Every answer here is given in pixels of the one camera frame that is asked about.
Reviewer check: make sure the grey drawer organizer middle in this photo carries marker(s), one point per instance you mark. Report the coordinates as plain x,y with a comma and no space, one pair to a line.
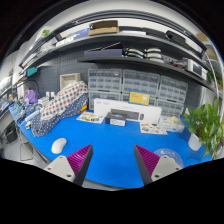
141,82

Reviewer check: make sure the green potted plant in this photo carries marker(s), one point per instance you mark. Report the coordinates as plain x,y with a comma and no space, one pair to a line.
205,123

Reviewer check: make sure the illustrated card right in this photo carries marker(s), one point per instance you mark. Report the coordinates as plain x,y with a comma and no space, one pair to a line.
152,129

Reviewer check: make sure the purple figure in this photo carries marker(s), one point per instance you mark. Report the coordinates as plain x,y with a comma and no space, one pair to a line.
31,96

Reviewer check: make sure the blue table mat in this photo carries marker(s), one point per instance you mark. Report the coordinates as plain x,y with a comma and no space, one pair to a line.
113,162

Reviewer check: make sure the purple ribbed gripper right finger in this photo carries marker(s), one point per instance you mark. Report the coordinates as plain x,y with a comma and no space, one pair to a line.
153,167

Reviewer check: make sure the illustrated card left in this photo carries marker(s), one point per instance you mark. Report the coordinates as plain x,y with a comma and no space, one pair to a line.
91,117

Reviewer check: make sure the brown cardboard box on shelf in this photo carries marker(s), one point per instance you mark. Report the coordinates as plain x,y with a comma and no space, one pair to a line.
104,27

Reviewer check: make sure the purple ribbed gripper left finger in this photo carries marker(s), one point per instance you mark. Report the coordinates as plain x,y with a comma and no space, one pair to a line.
73,167

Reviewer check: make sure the small black box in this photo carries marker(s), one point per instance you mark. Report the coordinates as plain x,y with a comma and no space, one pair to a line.
116,119

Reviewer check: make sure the white mesh basket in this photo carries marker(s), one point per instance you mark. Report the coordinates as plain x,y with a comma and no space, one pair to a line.
68,79

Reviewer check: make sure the grey drawer organizer left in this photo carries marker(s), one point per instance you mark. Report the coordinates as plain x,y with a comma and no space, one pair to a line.
104,84

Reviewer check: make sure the white computer mouse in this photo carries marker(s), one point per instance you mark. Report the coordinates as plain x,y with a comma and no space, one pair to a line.
58,145

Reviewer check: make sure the grey drawer organizer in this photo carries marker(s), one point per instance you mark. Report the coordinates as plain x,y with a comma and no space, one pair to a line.
141,82
104,84
171,96

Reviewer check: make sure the white keyboard box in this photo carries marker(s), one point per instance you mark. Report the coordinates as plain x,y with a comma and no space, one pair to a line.
134,112

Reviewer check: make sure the dark metal shelf unit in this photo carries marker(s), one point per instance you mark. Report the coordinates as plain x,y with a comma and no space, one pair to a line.
145,38

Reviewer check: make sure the dark blue flat box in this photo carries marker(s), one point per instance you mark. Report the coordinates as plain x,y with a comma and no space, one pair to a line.
103,53

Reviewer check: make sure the checkered patterned cloth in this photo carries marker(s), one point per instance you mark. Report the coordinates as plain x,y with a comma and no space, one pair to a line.
68,102

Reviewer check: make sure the white instrument on shelf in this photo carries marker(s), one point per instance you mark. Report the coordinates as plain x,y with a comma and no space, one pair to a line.
196,69

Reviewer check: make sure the yellow label box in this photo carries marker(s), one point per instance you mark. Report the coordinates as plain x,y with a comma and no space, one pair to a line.
139,98

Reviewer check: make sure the illustrated card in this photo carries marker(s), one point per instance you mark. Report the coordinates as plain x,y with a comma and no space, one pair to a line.
91,117
152,129

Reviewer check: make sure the clear plastic box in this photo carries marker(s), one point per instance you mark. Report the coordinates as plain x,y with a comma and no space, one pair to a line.
172,124

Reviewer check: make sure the grey drawer organizer right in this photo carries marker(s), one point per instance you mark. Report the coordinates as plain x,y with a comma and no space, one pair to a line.
171,96

